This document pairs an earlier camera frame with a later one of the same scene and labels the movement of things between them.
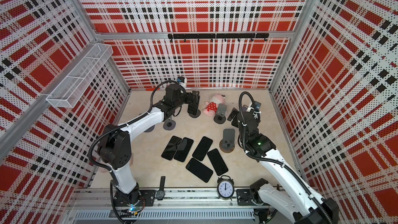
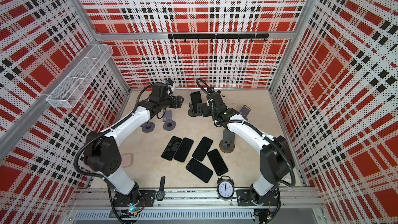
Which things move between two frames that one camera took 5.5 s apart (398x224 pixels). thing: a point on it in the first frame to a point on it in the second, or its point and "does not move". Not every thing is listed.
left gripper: [194, 96] to [176, 102]
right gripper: [234, 113] to [205, 106]
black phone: [199, 170] does not move
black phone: [202, 148] does not move
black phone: [183, 149] does not move
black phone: [171, 148] does not move
